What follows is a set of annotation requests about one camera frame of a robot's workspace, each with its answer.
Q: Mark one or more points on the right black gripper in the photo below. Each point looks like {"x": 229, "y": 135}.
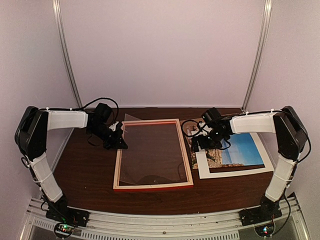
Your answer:
{"x": 203, "y": 144}

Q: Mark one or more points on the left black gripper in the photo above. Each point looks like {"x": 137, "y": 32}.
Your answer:
{"x": 115, "y": 143}

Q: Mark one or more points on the white mat board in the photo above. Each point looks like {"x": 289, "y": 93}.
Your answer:
{"x": 204, "y": 171}

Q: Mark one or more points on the clear acrylic sheet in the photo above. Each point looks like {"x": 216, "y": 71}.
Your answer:
{"x": 150, "y": 150}

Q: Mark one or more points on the wooden picture frame red edge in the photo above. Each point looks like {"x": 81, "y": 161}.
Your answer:
{"x": 185, "y": 155}

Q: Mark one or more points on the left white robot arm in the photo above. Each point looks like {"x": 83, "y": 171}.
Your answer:
{"x": 31, "y": 139}

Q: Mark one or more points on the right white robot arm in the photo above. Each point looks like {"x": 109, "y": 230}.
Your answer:
{"x": 291, "y": 137}

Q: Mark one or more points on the landscape photo print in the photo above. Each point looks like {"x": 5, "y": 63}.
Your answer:
{"x": 242, "y": 154}

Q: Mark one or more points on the brown backing board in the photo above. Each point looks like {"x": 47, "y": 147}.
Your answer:
{"x": 190, "y": 127}

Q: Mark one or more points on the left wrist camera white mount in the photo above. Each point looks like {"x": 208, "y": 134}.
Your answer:
{"x": 116, "y": 126}

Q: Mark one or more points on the aluminium front rail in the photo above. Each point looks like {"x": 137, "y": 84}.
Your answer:
{"x": 208, "y": 226}

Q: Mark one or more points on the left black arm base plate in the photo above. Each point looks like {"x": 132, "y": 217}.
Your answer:
{"x": 75, "y": 217}

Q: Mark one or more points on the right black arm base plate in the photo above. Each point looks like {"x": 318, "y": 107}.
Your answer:
{"x": 257, "y": 215}

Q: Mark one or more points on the right aluminium corner post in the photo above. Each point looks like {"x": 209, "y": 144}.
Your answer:
{"x": 263, "y": 35}

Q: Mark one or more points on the aluminium corner post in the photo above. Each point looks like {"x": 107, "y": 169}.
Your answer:
{"x": 263, "y": 35}
{"x": 65, "y": 53}

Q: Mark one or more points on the left aluminium corner post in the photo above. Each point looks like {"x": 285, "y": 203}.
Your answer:
{"x": 65, "y": 53}

